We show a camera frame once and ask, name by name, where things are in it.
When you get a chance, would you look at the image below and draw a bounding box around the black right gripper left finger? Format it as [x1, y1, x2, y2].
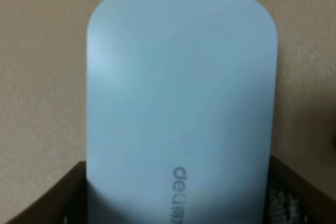
[8, 161, 87, 223]

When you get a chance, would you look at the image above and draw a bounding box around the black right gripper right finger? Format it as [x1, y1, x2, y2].
[266, 156, 335, 223]

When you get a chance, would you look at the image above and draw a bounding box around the white whiteboard eraser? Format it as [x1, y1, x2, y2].
[86, 0, 278, 223]

